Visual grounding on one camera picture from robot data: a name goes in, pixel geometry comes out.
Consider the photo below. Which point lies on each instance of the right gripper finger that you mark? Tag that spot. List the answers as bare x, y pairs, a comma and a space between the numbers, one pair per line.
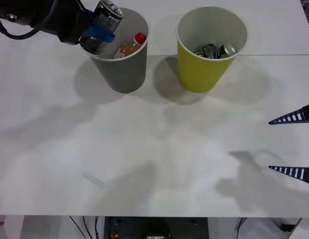
294, 116
296, 172

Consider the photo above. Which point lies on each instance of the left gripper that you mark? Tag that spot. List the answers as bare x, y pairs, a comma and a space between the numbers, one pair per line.
69, 25

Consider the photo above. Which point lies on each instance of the black drink can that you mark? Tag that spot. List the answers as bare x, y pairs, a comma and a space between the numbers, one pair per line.
107, 21

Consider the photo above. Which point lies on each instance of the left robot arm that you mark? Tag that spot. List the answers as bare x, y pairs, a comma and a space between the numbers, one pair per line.
22, 12

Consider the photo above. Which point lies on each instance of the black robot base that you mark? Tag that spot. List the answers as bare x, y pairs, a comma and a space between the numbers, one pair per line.
157, 227

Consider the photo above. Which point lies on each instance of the plastic bottle with red cap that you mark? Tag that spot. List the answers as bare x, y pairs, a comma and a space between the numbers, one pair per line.
130, 47

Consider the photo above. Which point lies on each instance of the grey plastic waste bin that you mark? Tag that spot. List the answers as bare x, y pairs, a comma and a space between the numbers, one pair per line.
124, 74

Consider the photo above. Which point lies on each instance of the black can with silver top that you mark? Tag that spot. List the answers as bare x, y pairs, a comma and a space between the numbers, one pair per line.
227, 50

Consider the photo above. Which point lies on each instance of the yellow-green plastic waste bin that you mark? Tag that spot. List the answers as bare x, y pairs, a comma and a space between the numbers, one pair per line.
201, 74

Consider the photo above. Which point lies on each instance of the crushed black can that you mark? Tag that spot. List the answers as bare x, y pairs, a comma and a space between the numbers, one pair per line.
209, 50

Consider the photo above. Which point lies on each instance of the white table leg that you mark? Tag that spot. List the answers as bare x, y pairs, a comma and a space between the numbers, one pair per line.
13, 227

